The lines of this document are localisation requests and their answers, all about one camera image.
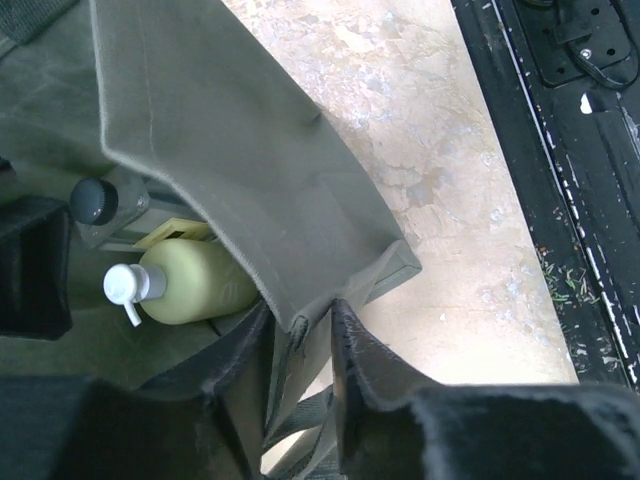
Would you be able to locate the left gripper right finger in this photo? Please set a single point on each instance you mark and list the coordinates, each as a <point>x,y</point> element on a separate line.
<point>393,422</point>

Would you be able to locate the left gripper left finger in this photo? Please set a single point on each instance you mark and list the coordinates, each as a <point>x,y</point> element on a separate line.
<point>202,419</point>

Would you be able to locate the clear square bottle front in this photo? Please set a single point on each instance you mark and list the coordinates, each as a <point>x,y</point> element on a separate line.
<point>128,213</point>

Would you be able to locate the green pump lotion bottle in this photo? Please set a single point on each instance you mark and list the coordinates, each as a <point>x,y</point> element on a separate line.
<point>179,281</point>

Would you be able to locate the green canvas bag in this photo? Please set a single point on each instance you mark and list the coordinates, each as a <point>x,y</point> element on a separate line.
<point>182,94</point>

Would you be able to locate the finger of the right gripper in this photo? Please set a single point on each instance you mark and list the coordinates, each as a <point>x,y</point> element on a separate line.
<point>35,245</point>

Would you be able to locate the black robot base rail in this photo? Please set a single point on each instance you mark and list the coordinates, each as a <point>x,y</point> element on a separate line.
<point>561,81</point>

